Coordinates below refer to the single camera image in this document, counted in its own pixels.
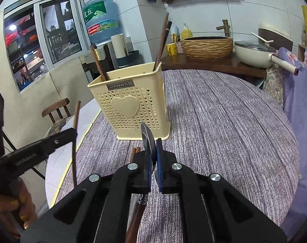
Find shiny steel spoon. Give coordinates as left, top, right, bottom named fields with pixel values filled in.
left=135, top=122, right=157, bottom=192

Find left hand yellow nails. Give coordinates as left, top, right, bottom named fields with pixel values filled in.
left=0, top=178, right=38, bottom=239

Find wooden chair with cushion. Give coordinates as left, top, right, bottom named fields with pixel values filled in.
left=41, top=98, right=71, bottom=138

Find cream perforated utensil holder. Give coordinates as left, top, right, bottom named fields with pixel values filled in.
left=88, top=62, right=170, bottom=141

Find purple floral cloth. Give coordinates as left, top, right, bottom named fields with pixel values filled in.
left=278, top=48, right=307, bottom=238

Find dark wooden counter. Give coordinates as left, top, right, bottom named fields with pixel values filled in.
left=162, top=54, right=267, bottom=78

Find white water dispenser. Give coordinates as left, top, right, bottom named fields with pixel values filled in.
left=81, top=43, right=114, bottom=82

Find teal paper towel holder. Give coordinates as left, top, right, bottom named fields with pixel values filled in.
left=117, top=50, right=140, bottom=68

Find cream frying pan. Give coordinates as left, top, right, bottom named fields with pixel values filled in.
left=234, top=41, right=298, bottom=76

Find woven brown basin sink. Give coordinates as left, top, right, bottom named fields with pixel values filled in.
left=180, top=36, right=233, bottom=61

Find paper towel roll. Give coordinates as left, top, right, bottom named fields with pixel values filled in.
left=111, top=33, right=128, bottom=59

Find yellow mug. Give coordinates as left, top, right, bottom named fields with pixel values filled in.
left=166, top=43, right=178, bottom=56

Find blue water jug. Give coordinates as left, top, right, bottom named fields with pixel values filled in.
left=82, top=0, right=123, bottom=44

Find white ladle on pan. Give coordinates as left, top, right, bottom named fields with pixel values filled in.
left=251, top=32, right=274, bottom=44

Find yellow soap bottle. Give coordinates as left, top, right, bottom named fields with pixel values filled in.
left=180, top=24, right=193, bottom=40

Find brass faucet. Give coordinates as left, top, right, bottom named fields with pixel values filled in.
left=216, top=19, right=230, bottom=37

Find black chopstick in holder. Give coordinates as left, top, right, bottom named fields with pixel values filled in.
left=158, top=21, right=172, bottom=64

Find window with frame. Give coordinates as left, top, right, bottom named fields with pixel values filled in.
left=3, top=0, right=90, bottom=92

